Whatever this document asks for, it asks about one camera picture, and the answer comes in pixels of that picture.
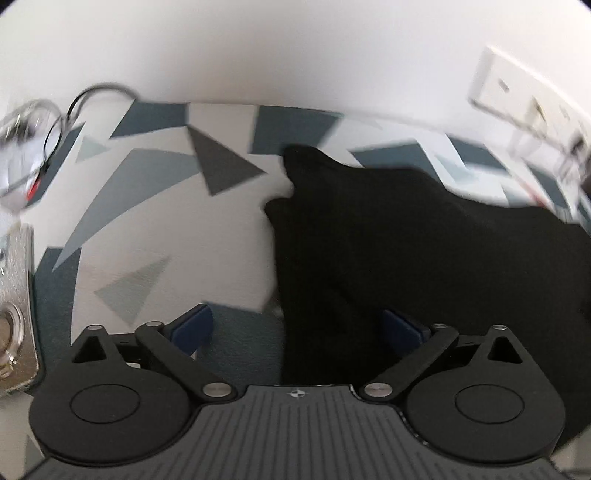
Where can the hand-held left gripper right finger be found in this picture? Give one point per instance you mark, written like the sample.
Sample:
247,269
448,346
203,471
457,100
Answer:
399,330

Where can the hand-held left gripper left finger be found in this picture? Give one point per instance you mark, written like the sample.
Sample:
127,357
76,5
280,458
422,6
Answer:
191,327

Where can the black garment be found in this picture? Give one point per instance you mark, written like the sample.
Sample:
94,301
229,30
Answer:
392,240

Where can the geometric patterned bedsheet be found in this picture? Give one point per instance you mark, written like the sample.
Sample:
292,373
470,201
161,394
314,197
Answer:
138,221

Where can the clear plastic bag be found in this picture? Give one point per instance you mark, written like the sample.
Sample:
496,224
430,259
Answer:
23,138

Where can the silver metal bracket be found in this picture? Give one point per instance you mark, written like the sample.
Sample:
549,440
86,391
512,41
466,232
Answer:
18,300

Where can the white wall socket panel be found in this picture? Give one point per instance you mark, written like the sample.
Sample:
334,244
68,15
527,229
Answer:
517,87

